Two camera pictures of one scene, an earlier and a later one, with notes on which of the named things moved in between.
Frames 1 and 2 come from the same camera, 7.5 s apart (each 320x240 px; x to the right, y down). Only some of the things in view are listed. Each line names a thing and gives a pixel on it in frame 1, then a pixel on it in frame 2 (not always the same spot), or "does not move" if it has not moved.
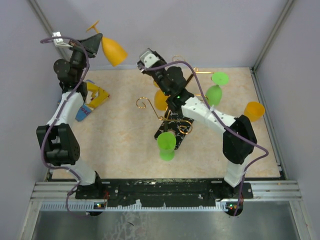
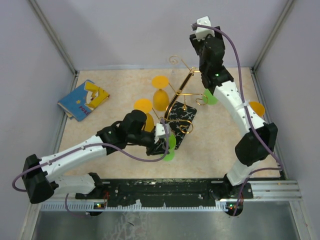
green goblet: [166, 142] does not move
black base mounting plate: [147, 192] does not move
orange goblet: [160, 99] does not move
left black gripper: [91, 44] → [158, 149]
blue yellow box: [100, 96] does not move
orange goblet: [254, 110] does not move
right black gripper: [161, 59] → [195, 43]
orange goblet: [114, 53] → [145, 105]
